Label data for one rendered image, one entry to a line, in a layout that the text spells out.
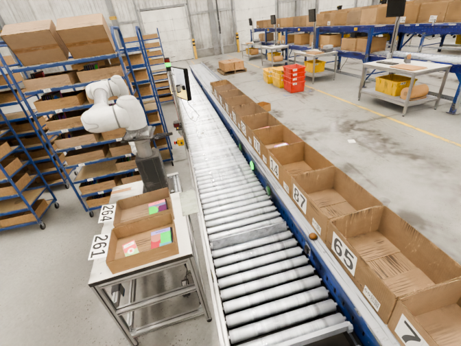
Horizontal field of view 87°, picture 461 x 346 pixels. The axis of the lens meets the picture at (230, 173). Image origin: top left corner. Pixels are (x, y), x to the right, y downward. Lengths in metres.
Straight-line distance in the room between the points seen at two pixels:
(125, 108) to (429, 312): 1.85
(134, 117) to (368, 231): 1.56
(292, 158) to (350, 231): 0.79
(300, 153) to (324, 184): 0.40
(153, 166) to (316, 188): 1.19
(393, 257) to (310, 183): 0.57
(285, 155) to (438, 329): 1.24
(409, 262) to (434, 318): 0.24
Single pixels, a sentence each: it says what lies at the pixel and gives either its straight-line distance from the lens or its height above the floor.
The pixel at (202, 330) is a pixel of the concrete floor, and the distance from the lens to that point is 2.12.
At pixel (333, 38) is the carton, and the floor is 1.05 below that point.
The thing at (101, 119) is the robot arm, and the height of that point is 1.43.
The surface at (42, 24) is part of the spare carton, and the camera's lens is 3.00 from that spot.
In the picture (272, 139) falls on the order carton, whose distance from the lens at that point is 2.25.
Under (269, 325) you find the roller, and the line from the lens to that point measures 1.25.
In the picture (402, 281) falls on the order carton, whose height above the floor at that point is 0.89.
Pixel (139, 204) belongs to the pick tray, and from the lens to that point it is 2.02.
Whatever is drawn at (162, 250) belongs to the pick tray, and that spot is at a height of 0.81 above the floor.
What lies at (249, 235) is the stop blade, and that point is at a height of 0.78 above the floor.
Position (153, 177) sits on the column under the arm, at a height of 0.91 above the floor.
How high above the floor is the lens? 1.87
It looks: 32 degrees down
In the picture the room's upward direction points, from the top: 8 degrees counter-clockwise
